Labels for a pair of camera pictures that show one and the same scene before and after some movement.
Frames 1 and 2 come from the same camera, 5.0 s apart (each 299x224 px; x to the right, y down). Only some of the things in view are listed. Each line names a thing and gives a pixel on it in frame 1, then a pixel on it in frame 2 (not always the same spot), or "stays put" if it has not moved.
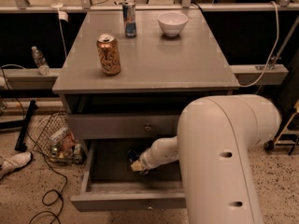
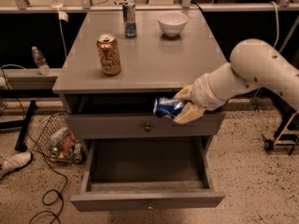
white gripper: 147,161 to 202,91
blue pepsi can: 133,155 to 163,106
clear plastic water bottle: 40,61 stays put
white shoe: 14,161 stays put
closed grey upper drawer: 123,126 stays put
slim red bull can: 130,19 stays put
